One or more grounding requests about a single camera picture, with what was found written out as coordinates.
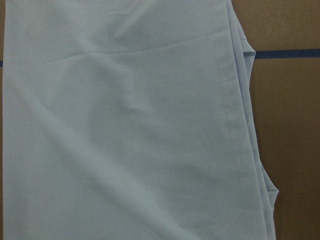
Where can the light blue t-shirt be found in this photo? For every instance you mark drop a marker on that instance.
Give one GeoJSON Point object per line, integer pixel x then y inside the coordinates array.
{"type": "Point", "coordinates": [130, 120]}

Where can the blue tape grid lines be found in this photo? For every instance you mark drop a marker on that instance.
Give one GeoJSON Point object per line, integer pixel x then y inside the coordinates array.
{"type": "Point", "coordinates": [287, 53]}

